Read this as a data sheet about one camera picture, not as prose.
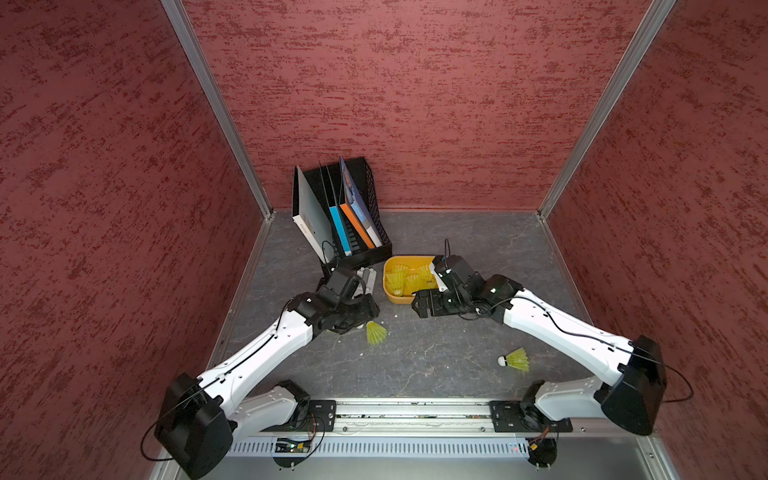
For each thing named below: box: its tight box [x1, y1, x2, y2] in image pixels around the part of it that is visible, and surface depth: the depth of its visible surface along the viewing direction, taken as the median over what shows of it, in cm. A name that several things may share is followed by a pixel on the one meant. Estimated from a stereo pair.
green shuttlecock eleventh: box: [497, 347, 529, 372], surface depth 83 cm
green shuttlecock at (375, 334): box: [366, 320, 388, 346], surface depth 89 cm
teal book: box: [329, 206, 353, 257], surface depth 89 cm
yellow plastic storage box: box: [383, 255, 439, 305], surface depth 96 cm
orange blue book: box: [339, 156, 383, 249], surface depth 89 cm
